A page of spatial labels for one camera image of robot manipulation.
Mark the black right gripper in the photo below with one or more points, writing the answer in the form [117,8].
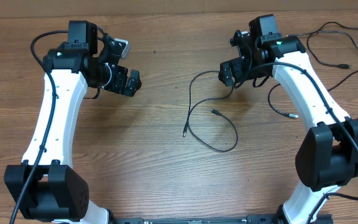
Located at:
[235,65]

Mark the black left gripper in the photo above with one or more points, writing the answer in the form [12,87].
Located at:
[119,84]

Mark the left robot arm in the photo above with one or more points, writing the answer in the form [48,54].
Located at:
[44,185]

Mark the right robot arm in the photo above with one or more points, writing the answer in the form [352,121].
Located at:
[328,156]

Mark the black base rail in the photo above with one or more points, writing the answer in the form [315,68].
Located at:
[250,219]

